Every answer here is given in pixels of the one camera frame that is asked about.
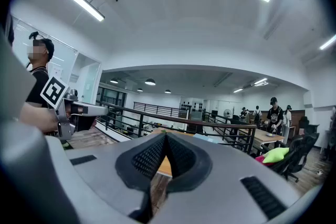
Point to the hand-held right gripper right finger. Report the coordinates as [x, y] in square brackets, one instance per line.
[223, 191]

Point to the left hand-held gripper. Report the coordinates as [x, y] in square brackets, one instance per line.
[53, 91]

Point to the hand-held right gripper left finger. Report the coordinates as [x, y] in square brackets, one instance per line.
[99, 178]

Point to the person's left forearm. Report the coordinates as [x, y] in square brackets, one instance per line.
[36, 118]

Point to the pink pillow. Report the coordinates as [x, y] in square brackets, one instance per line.
[260, 159]

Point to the large round pendant lamp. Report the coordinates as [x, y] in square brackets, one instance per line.
[150, 82]

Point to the black metal balcony railing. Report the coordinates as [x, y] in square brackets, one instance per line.
[157, 106]

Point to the green star pillow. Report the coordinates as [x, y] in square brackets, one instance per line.
[275, 154]

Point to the long wooden table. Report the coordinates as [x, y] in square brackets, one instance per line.
[262, 137]

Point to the round plate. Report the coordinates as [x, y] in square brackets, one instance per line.
[269, 135]

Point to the white standing fan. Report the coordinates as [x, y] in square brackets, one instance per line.
[227, 112]

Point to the black railing with wooden handrail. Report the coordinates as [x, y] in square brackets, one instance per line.
[189, 120]

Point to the black office chair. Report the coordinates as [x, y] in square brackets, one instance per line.
[302, 149]

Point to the short ceiling tube light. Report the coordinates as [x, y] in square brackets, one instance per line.
[237, 90]
[260, 81]

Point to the white display wall panel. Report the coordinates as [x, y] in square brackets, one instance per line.
[191, 107]

